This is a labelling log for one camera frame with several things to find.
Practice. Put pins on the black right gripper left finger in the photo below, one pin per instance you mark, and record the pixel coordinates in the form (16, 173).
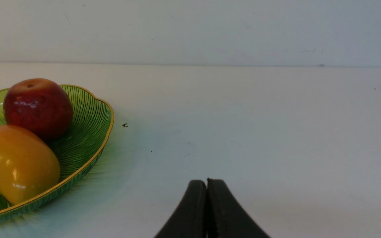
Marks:
(187, 220)

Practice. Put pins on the red apple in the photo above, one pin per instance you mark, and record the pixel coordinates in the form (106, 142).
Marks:
(39, 105)

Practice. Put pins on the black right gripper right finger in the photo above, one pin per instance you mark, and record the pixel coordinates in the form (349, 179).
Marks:
(225, 216)

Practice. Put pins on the orange yellow mango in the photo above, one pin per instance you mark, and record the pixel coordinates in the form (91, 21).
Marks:
(28, 167)

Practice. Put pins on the green ribbed plate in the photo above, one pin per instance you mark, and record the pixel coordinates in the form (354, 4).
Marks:
(77, 151)

